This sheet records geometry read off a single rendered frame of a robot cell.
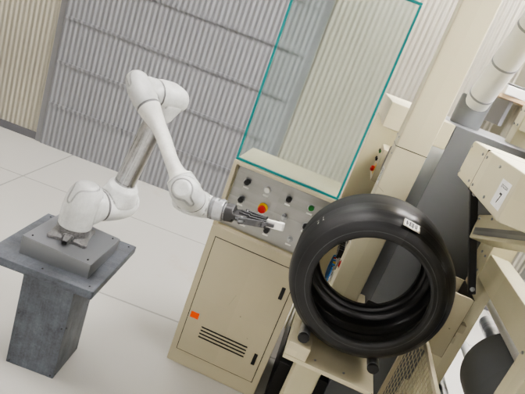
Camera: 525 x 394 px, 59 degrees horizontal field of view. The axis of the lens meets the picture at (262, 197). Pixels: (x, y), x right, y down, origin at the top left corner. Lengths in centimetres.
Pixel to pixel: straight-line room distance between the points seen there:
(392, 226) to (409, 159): 42
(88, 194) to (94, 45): 315
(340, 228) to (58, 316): 144
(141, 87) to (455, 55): 124
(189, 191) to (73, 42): 384
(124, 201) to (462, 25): 164
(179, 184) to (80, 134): 382
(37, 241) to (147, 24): 316
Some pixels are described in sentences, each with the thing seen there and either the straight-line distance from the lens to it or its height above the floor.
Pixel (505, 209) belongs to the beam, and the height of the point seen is 167.
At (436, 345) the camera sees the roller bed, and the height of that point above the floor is 94.
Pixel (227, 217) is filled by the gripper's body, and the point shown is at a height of 120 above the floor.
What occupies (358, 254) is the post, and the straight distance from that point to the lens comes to 209.
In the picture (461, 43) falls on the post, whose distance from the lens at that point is 197.
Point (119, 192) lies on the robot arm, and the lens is 233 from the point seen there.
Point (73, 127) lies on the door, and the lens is 543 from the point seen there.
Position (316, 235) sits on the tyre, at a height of 130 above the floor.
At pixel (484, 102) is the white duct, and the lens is 250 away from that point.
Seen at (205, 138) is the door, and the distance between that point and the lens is 492.
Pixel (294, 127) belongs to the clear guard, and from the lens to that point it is 228.
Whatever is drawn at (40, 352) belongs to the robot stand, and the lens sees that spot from 264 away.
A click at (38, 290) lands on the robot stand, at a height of 46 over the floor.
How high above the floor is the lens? 188
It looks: 18 degrees down
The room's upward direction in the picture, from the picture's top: 21 degrees clockwise
